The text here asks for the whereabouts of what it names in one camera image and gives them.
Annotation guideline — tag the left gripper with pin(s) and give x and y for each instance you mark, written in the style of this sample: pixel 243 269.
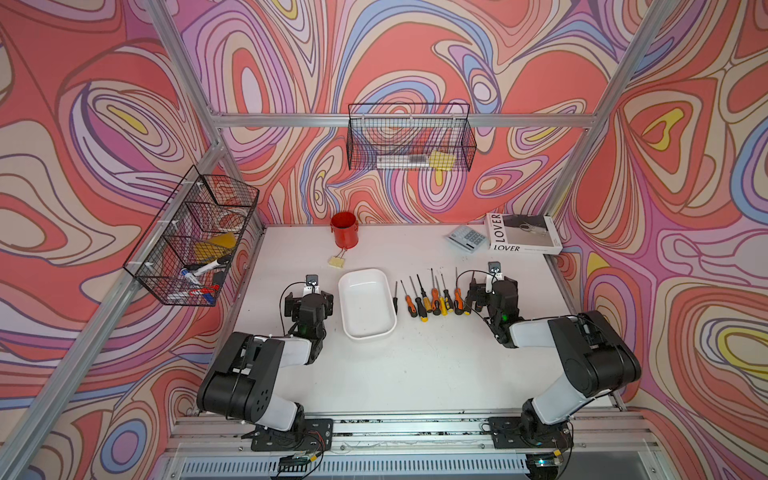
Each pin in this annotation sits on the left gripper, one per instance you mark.
pixel 325 304

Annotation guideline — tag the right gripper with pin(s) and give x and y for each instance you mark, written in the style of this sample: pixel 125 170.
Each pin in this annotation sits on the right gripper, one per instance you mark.
pixel 477 293

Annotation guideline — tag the orange screwdriver black grip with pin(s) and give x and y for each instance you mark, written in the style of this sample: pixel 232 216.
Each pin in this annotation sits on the orange screwdriver black grip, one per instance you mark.
pixel 459 306

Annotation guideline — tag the white plastic storage box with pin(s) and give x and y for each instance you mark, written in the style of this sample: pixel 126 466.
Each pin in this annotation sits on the white plastic storage box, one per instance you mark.
pixel 366 306

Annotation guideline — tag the brown handle screwdriver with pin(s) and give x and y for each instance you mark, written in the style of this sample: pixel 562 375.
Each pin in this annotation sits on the brown handle screwdriver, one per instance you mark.
pixel 424 297

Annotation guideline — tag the black handle yellow tip screwdriver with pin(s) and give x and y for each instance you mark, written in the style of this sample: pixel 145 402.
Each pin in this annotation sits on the black handle yellow tip screwdriver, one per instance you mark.
pixel 421 310

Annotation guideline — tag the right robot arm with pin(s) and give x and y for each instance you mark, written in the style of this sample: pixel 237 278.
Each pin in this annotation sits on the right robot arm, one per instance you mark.
pixel 594 358

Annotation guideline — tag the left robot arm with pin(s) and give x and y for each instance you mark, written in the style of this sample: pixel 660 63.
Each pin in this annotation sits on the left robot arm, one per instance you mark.
pixel 241 380

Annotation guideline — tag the black shaft screwdriver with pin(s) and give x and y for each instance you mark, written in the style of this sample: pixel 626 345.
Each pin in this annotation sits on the black shaft screwdriver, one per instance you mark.
pixel 395 298

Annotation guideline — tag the orange screwdriver in box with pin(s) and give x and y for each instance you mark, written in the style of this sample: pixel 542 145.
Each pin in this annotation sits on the orange screwdriver in box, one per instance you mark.
pixel 411 307

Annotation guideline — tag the small yellow block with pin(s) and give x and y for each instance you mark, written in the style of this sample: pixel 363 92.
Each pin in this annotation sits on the small yellow block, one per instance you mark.
pixel 337 261

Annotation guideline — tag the white Lover book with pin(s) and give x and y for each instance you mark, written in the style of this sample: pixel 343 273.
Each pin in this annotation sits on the white Lover book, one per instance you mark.
pixel 514 233

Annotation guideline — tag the grey calculator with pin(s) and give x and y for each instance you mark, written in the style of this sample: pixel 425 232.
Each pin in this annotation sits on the grey calculator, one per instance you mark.
pixel 467 238

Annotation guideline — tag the red metal cup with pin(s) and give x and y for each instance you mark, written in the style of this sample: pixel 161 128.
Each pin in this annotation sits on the red metal cup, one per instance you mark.
pixel 344 227

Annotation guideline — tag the yellow item left basket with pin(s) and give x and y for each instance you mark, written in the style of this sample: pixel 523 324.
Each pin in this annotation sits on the yellow item left basket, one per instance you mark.
pixel 215 247

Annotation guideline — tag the white marker left basket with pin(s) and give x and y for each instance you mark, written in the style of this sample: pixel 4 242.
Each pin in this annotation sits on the white marker left basket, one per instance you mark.
pixel 194 272

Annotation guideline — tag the yellow sponge in basket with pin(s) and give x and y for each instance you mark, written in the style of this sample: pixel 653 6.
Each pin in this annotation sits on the yellow sponge in basket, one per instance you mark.
pixel 441 161

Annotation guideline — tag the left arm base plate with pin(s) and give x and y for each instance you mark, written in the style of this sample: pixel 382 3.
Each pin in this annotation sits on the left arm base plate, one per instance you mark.
pixel 313 435

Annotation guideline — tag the black wire basket left wall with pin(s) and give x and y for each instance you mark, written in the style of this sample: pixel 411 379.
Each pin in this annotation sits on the black wire basket left wall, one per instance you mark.
pixel 200 207

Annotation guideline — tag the black wire basket wall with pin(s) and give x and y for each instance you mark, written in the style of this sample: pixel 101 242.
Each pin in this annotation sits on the black wire basket wall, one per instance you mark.
pixel 200 207
pixel 401 135

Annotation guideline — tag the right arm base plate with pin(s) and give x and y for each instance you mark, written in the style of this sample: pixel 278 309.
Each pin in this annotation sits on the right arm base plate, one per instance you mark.
pixel 525 432

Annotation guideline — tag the black wire basket back wall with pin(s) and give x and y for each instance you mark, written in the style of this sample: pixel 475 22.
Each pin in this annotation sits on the black wire basket back wall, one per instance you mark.
pixel 401 135

